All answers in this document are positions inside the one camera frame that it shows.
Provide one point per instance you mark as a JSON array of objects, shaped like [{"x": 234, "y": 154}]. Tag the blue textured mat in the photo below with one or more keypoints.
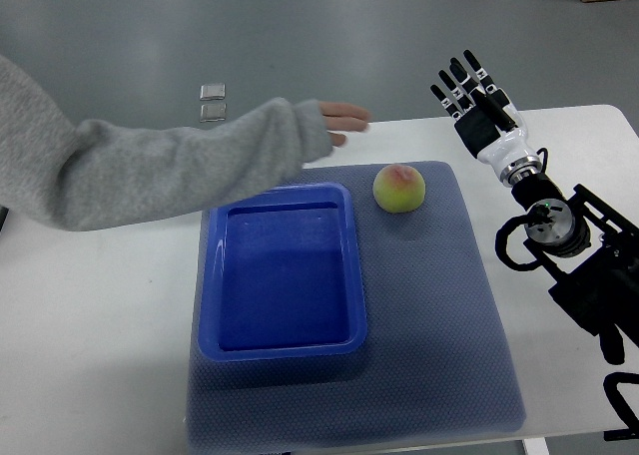
[{"x": 435, "y": 362}]

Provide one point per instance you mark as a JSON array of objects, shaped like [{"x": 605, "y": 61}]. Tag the green red peach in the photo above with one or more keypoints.
[{"x": 399, "y": 189}]

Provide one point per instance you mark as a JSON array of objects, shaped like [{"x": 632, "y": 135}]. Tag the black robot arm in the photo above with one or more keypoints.
[{"x": 589, "y": 249}]

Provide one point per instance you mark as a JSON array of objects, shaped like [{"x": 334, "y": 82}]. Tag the grey sweater forearm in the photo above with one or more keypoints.
[{"x": 96, "y": 175}]

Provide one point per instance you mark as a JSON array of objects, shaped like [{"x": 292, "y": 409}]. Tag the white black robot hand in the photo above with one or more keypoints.
[{"x": 486, "y": 120}]

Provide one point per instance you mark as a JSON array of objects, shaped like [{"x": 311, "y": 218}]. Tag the metal floor plate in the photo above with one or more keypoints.
[
  {"x": 213, "y": 92},
  {"x": 213, "y": 112}
]

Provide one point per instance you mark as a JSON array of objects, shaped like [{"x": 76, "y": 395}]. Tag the upper metal floor plate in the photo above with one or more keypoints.
[{"x": 213, "y": 92}]

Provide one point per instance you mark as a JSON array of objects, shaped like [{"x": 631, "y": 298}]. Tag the blue plastic tray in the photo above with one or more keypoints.
[{"x": 282, "y": 277}]

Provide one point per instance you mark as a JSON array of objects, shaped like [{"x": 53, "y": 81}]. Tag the lower metal floor plate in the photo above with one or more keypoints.
[{"x": 213, "y": 112}]

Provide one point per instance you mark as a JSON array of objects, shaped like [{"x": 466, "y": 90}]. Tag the person's bare hand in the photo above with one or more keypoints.
[{"x": 341, "y": 118}]

